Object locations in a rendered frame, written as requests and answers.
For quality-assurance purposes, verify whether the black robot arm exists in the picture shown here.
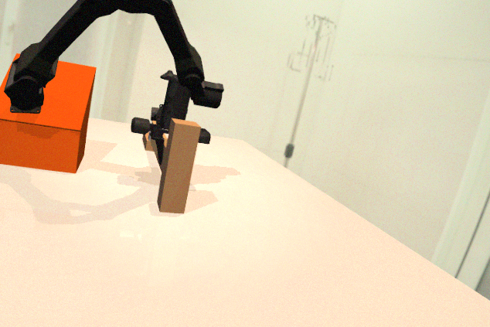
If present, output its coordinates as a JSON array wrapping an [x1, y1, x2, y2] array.
[[4, 0, 224, 114]]

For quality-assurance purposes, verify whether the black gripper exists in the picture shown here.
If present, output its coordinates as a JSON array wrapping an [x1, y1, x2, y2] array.
[[131, 99, 211, 165]]

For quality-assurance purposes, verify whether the long tan wooden bar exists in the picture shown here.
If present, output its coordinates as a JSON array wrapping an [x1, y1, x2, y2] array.
[[151, 121, 167, 171]]

